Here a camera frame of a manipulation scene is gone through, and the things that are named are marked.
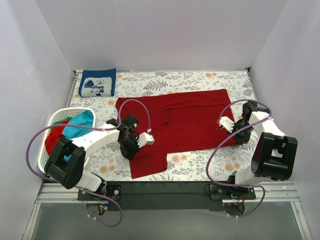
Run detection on dark red t-shirt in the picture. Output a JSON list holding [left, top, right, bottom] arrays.
[[115, 89, 233, 179]]

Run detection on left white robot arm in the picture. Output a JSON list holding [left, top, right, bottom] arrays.
[[44, 115, 154, 200]]

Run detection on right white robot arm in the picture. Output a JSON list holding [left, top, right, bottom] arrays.
[[219, 101, 298, 199]]

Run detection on floral patterned table cloth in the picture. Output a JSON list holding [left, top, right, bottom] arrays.
[[68, 71, 259, 181]]

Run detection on turquoise t-shirt in basket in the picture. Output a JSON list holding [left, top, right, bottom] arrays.
[[62, 110, 95, 162]]

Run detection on folded blue printed t-shirt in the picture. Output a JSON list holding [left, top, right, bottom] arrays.
[[78, 68, 117, 98]]

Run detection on green t-shirt in basket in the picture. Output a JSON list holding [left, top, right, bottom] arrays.
[[52, 117, 72, 126]]

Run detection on white plastic laundry basket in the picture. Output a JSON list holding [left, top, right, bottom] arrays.
[[37, 107, 96, 173]]

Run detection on red t-shirt in basket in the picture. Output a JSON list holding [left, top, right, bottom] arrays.
[[44, 126, 65, 156]]

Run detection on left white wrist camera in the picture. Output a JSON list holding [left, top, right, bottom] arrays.
[[137, 132, 155, 148]]

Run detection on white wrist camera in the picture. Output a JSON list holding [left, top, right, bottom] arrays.
[[217, 116, 235, 133], [137, 132, 155, 148]]

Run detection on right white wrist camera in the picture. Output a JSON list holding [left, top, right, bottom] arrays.
[[217, 116, 235, 133]]

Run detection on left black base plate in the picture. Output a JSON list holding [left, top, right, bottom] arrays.
[[77, 183, 122, 201]]

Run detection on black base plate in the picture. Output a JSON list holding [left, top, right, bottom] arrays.
[[77, 183, 122, 201], [204, 184, 256, 200]]

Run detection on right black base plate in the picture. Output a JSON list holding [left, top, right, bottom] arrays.
[[204, 184, 256, 200]]

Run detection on aluminium frame rail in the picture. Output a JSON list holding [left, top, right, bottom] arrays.
[[36, 181, 301, 203]]

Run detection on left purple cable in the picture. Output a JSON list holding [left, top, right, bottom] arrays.
[[25, 98, 153, 228]]

